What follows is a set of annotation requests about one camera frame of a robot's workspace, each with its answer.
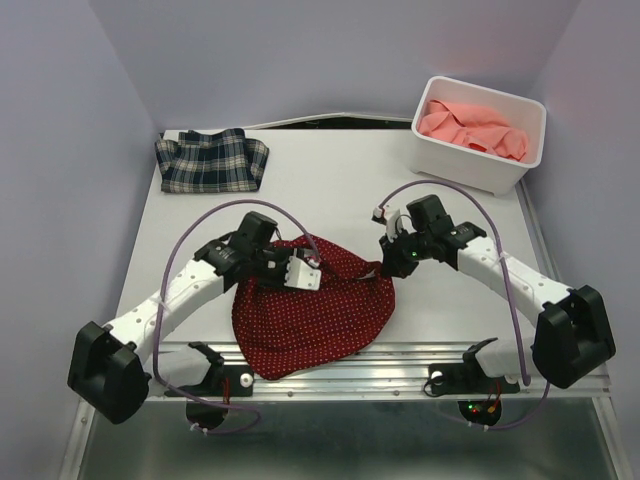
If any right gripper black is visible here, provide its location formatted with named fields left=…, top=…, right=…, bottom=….
left=378, top=225, right=432, bottom=278

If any red polka dot skirt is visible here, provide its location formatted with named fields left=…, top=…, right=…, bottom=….
left=231, top=236, right=396, bottom=381

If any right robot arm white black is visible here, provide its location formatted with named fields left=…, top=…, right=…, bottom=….
left=372, top=195, right=616, bottom=390

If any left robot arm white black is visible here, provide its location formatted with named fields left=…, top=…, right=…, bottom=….
left=67, top=212, right=296, bottom=424

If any plaid folded skirt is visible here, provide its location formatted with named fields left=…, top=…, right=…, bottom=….
left=154, top=128, right=270, bottom=194

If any white plastic bin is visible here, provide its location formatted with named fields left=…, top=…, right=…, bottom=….
left=408, top=76, right=546, bottom=196

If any pink skirt in bin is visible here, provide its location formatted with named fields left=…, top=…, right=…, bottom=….
left=417, top=100, right=529, bottom=162

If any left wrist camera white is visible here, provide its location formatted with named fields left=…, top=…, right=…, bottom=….
left=284, top=256, right=322, bottom=291

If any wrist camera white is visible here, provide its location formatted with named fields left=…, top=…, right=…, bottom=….
left=372, top=205, right=409, bottom=246
left=284, top=256, right=322, bottom=291

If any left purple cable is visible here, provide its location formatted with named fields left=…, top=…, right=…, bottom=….
left=152, top=198, right=321, bottom=435

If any purple cable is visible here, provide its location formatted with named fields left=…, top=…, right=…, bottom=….
left=374, top=179, right=551, bottom=431
left=152, top=198, right=321, bottom=435

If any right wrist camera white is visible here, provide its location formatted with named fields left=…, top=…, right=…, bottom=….
left=372, top=205, right=409, bottom=246

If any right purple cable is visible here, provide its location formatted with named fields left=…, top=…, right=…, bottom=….
left=374, top=179, right=551, bottom=431

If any aluminium rail frame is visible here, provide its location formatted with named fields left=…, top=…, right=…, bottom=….
left=59, top=179, right=621, bottom=480

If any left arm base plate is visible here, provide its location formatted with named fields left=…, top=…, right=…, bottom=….
left=178, top=365, right=254, bottom=398

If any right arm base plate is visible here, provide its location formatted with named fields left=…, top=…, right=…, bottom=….
left=423, top=363, right=520, bottom=398

